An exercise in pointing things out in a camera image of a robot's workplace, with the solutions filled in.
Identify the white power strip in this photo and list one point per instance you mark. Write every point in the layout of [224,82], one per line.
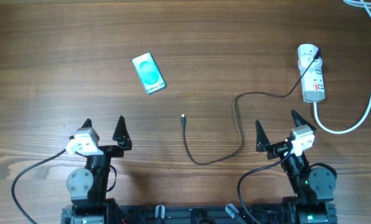
[310,66]

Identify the turquoise screen smartphone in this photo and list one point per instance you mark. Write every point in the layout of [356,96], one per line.
[149,73]

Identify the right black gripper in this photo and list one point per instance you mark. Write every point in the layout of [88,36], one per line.
[263,144]

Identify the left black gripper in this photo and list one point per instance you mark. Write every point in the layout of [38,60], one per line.
[123,142]

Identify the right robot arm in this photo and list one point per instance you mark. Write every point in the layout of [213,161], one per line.
[313,184]

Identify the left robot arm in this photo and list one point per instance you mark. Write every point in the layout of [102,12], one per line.
[88,186]

